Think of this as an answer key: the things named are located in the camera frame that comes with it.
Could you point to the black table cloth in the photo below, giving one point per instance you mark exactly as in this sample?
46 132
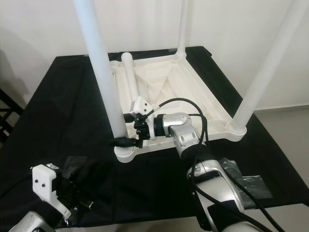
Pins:
53 135

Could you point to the white plastic children table top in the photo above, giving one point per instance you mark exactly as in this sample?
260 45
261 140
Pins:
193 92

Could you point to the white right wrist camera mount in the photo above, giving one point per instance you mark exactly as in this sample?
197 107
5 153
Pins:
142 106

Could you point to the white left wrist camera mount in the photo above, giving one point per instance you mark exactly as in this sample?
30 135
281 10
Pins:
47 186

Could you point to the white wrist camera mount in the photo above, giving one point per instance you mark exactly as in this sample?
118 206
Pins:
142 106
47 186

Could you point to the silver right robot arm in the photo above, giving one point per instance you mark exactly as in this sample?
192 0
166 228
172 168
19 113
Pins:
188 135

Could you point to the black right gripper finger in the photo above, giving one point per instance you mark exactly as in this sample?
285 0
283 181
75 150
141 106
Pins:
128 117
124 142

